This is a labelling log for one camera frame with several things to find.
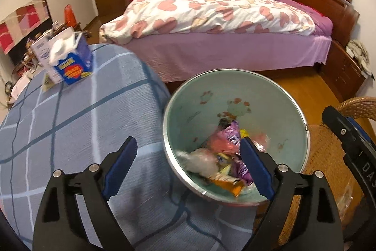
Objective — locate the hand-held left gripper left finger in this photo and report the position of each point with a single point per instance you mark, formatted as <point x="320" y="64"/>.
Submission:
<point x="120" y="168"/>

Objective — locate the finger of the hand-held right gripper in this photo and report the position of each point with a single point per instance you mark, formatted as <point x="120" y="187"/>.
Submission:
<point x="359" y="132"/>
<point x="337" y="124"/>

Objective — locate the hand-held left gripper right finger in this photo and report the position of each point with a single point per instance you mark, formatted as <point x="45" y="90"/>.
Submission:
<point x="257" y="168"/>

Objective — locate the orange packet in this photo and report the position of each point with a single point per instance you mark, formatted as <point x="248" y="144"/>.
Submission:
<point x="232" y="186"/>

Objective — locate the yellow plastic bag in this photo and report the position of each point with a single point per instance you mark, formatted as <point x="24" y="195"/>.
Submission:
<point x="244" y="133"/>

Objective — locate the purple wrapper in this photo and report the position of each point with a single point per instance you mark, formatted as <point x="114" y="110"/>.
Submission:
<point x="233" y="133"/>

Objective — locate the pink wrapper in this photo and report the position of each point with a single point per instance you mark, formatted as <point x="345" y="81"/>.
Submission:
<point x="220" y="142"/>

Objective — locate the white plastic bag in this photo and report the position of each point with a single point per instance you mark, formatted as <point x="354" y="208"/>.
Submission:
<point x="199" y="162"/>

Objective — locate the light blue cartoon bin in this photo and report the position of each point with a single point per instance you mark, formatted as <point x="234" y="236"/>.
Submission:
<point x="191" y="104"/>

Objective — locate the wicker chair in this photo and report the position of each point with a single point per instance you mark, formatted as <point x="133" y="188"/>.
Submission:
<point x="323" y="157"/>

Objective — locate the wooden nightstand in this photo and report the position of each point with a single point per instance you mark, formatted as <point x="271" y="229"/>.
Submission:
<point x="343" y="74"/>

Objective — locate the blue plaid tablecloth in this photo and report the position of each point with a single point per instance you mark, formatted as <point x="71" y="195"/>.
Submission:
<point x="73" y="127"/>

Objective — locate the white grey cloth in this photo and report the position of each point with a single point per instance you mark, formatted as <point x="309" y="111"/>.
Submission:
<point x="359" y="54"/>

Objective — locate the dark green packet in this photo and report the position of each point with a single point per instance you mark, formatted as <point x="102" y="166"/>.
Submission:
<point x="47" y="83"/>

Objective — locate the purple bed sheet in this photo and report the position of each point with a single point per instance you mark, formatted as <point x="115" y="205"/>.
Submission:
<point x="220" y="54"/>

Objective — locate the tall white carton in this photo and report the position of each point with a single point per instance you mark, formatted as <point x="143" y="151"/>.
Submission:
<point x="41" y="48"/>

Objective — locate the wooden television stand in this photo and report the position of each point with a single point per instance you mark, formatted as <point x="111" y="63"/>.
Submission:
<point x="77" y="28"/>

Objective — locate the television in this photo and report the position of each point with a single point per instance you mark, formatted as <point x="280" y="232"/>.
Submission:
<point x="20" y="51"/>

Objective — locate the orange plastic bag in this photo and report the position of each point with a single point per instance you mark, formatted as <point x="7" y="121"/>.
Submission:
<point x="70" y="17"/>

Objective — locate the pink patchwork cloth cover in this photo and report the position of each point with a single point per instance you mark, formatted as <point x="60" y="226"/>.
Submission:
<point x="26" y="18"/>

